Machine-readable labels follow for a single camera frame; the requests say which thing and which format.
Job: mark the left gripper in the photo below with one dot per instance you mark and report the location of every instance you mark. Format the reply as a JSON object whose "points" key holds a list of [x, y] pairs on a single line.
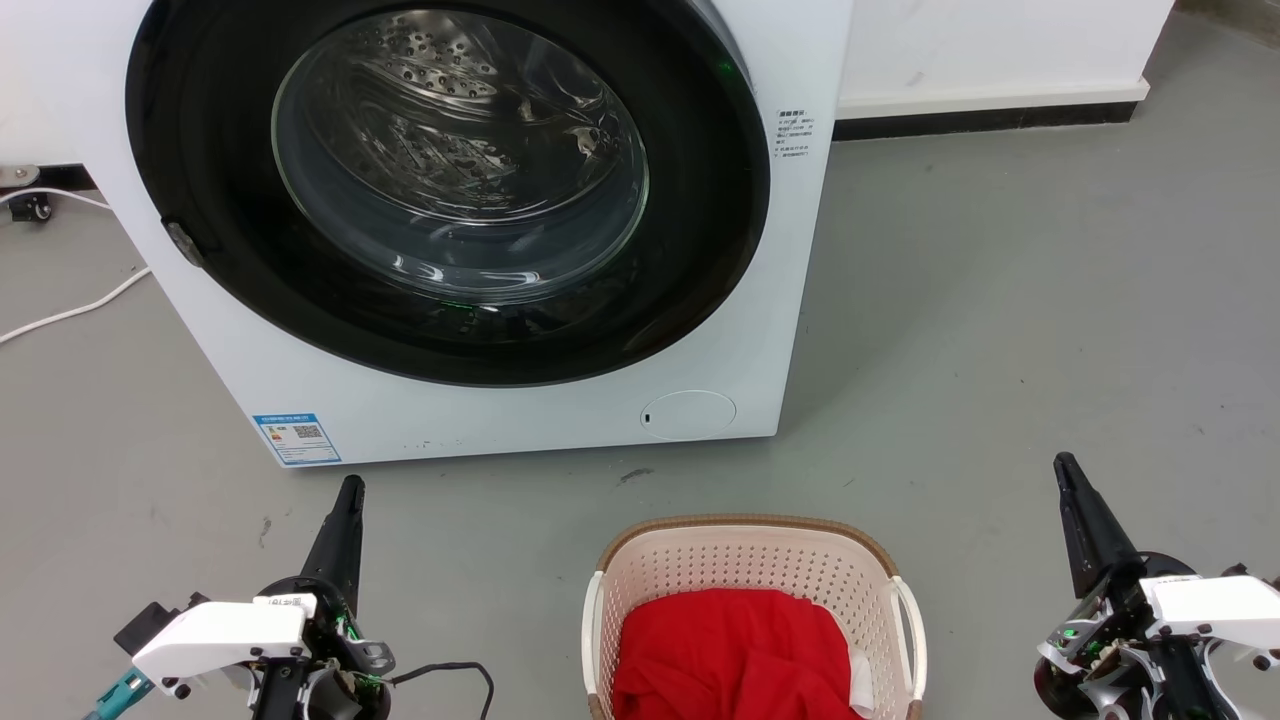
{"points": [[340, 690]]}

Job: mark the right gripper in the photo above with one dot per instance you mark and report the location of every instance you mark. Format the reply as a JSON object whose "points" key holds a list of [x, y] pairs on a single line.
{"points": [[1100, 660]]}

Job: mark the cream perforated laundry basket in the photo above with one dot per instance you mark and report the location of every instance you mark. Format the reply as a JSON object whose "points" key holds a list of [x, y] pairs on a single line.
{"points": [[740, 560]]}

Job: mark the blue energy label sticker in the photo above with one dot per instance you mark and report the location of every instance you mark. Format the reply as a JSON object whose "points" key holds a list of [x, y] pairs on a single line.
{"points": [[297, 439]]}

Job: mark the white front-load washing machine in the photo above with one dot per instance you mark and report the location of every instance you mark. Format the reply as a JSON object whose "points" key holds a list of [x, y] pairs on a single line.
{"points": [[500, 420]]}

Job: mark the white cloth piece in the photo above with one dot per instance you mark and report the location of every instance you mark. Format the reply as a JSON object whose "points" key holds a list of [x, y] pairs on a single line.
{"points": [[862, 685]]}

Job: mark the round white filter cover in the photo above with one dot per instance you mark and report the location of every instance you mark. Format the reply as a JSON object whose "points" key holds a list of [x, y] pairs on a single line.
{"points": [[690, 414]]}

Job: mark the red garment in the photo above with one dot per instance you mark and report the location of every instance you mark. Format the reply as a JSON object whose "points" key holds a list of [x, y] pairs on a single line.
{"points": [[730, 650]]}

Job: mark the black baseboard strip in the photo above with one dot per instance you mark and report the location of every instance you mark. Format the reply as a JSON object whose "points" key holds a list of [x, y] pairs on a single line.
{"points": [[980, 120]]}

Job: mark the black caster wheel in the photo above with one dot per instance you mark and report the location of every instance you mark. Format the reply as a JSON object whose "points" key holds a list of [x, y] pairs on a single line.
{"points": [[32, 208]]}

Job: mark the black round washer door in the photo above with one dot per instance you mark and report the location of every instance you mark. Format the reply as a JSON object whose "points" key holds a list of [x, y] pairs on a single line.
{"points": [[700, 250]]}

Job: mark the white text label sticker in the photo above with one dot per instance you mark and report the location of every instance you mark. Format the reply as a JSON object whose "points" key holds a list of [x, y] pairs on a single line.
{"points": [[793, 133]]}

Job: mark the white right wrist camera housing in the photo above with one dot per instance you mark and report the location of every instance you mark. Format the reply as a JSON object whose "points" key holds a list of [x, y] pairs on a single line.
{"points": [[1215, 605]]}

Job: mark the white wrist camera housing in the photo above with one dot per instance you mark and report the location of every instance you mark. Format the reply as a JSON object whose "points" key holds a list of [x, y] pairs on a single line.
{"points": [[1215, 605], [225, 635]]}

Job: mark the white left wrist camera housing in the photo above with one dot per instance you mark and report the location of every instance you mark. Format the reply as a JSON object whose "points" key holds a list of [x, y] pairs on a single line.
{"points": [[225, 635]]}

